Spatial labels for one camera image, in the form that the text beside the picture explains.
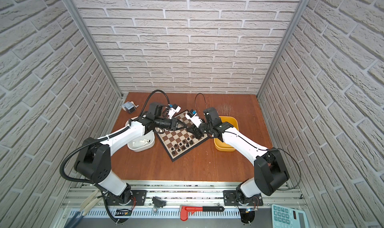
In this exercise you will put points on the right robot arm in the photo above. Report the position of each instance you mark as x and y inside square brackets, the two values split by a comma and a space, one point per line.
[270, 171]

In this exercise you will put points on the folding chess board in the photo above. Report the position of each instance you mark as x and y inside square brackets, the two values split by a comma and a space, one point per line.
[179, 143]

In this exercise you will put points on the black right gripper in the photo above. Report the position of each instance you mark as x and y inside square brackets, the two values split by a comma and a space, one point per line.
[197, 132]

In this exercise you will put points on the white plastic bin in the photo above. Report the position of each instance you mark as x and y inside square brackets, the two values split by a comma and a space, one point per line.
[142, 143]

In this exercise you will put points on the teal calculator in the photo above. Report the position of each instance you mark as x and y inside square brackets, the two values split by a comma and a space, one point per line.
[284, 217]

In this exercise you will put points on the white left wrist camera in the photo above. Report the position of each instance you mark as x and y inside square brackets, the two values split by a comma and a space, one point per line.
[172, 110]

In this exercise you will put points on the grey pencil sharpener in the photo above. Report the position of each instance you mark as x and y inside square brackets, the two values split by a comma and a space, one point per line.
[129, 107]

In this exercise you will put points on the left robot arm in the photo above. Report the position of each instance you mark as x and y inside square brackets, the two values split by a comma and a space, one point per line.
[94, 160]

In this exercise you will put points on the red black clamp tool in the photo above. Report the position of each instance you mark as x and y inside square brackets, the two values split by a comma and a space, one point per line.
[186, 210]

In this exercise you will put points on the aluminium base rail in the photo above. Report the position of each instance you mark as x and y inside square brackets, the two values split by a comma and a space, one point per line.
[198, 194]

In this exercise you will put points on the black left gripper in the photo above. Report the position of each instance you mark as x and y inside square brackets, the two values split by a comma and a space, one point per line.
[175, 127]

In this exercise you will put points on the small black bracket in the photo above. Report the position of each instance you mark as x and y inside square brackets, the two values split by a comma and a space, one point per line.
[157, 204]

